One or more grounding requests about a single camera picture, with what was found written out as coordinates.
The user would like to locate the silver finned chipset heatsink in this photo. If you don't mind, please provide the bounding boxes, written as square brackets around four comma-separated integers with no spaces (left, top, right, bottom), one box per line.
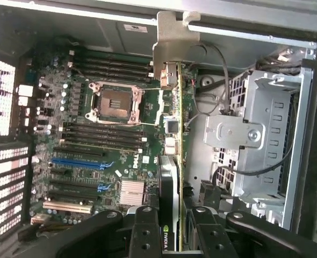
[120,180,145,206]

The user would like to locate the black open PC case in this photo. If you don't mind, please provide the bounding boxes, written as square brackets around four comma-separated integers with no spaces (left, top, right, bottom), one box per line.
[0,0,317,258]

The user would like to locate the green Dell motherboard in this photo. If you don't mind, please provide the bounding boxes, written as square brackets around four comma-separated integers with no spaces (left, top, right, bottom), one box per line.
[24,37,202,226]

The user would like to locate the black RAM slot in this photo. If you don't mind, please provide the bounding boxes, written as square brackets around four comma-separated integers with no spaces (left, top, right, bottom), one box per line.
[73,58,153,72]
[71,69,152,83]
[63,122,146,133]
[72,63,153,77]
[63,128,146,139]
[62,139,145,151]
[74,51,154,67]
[62,133,145,145]

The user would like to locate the silver metal disk bay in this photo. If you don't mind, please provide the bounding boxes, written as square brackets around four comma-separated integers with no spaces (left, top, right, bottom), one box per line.
[203,70,314,231]

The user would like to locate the black braided wire bundle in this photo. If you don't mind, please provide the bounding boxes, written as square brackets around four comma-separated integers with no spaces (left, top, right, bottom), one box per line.
[256,52,302,75]

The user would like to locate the white expansion slot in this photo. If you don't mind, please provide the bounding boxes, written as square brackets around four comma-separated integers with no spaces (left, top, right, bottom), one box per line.
[42,200,94,215]

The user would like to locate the CPU socket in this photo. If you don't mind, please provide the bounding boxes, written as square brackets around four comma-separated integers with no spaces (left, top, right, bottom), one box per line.
[84,80,146,126]

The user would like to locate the black expansion slot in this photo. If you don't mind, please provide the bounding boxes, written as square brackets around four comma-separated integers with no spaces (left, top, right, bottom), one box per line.
[49,178,100,189]
[48,189,99,202]
[53,146,107,160]

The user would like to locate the dark grey wire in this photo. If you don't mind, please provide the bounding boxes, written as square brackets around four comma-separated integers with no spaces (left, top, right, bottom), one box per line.
[193,44,231,113]

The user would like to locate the blue expansion slot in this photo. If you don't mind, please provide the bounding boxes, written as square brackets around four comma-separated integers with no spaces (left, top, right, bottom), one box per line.
[52,157,105,171]

